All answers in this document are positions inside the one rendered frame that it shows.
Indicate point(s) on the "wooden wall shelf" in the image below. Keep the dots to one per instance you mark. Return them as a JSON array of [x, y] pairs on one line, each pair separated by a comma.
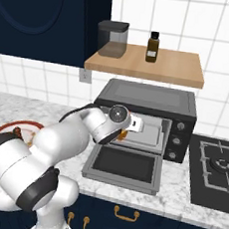
[[171, 65]]

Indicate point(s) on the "black hob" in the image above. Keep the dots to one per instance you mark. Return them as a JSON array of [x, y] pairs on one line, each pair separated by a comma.
[[213, 173]]

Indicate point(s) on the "tan baguette bread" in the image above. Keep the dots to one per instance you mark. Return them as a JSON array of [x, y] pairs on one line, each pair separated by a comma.
[[31, 140]]

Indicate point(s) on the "black toaster oven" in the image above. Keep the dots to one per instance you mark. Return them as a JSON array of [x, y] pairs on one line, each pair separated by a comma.
[[148, 96]]

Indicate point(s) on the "orange round item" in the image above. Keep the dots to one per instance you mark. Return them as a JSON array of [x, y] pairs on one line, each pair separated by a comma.
[[122, 134]]

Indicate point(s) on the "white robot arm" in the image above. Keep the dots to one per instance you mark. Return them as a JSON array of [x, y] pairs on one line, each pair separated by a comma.
[[21, 163]]

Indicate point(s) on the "brown glass bottle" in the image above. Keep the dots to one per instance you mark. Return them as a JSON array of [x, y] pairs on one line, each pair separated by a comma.
[[152, 48]]

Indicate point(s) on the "black toaster oven knob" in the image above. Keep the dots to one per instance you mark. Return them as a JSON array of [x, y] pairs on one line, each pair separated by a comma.
[[172, 155], [176, 140], [181, 126]]

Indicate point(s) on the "grey toaster oven tray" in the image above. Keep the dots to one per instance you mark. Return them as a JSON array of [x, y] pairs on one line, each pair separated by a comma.
[[149, 136]]

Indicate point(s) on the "brown kebab skewer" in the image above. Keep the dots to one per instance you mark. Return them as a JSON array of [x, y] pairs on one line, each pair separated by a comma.
[[17, 131]]

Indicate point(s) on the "red-rimmed white plate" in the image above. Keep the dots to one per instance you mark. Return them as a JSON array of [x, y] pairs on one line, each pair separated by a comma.
[[28, 126]]

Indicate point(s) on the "grey wall outlet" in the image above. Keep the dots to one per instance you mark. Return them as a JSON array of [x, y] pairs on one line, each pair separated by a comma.
[[85, 76]]

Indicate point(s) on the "grey toaster oven door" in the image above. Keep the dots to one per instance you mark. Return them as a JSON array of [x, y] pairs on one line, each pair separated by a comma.
[[124, 166]]

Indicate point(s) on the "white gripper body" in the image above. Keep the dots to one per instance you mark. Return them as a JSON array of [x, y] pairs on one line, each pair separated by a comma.
[[140, 125]]

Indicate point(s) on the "dark lidded canister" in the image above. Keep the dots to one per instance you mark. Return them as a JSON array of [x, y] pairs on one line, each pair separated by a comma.
[[111, 39]]

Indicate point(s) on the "navy wall cupboard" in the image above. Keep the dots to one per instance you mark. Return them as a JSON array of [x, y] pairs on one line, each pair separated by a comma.
[[40, 15]]

